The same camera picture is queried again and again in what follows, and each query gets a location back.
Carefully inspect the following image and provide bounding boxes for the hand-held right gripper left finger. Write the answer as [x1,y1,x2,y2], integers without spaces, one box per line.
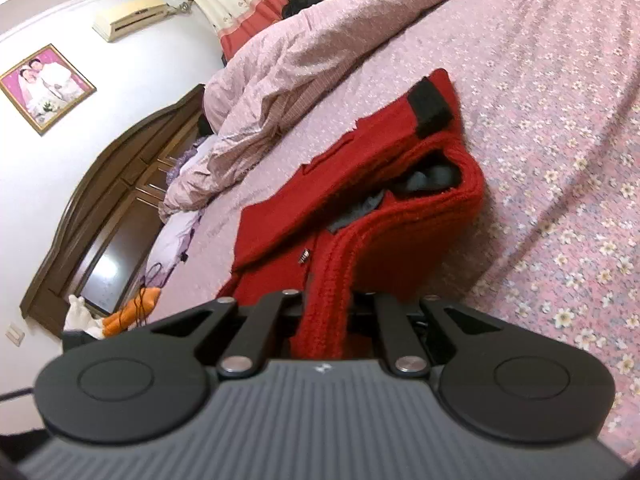
[150,289,304,379]

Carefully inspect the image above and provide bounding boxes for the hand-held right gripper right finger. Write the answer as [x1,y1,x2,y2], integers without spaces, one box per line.
[356,292,507,379]

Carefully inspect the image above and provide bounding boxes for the red knit sweater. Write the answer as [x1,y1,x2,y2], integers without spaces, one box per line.
[217,66,487,361]

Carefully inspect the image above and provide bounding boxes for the pile of dark clothes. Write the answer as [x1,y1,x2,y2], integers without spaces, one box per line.
[280,0,327,20]

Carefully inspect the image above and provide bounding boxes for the light purple pillow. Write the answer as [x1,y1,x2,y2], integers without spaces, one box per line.
[146,135,213,267]

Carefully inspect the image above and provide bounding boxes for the orange and white plush toy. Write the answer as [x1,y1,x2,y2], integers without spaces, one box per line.
[64,286,164,342]

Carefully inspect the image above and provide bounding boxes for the dark wooden headboard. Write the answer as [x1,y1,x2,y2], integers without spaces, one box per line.
[20,83,209,322]

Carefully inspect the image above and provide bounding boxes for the pink crumpled quilt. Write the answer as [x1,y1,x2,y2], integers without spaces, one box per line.
[160,0,507,222]

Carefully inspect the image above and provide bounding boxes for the pink floral bed sheet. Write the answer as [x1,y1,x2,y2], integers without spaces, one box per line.
[150,0,640,461]

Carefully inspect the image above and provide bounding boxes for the framed wall photo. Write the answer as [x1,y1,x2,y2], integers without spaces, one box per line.
[0,43,98,136]

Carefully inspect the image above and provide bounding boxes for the beige wall air conditioner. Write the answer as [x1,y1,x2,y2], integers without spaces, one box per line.
[92,0,172,43]

